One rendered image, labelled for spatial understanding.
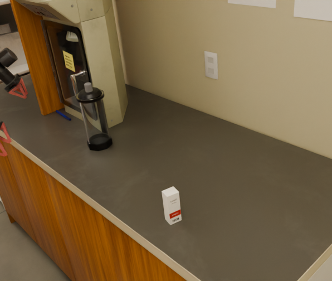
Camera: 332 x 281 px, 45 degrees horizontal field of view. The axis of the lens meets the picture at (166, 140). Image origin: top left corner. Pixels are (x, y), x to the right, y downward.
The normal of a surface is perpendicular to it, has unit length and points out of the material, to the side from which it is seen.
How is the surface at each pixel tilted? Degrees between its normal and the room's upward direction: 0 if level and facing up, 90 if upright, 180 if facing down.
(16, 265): 0
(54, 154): 0
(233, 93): 90
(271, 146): 0
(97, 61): 90
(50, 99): 90
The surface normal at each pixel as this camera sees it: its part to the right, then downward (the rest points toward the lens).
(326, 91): -0.73, 0.40
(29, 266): -0.10, -0.86
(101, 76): 0.67, 0.32
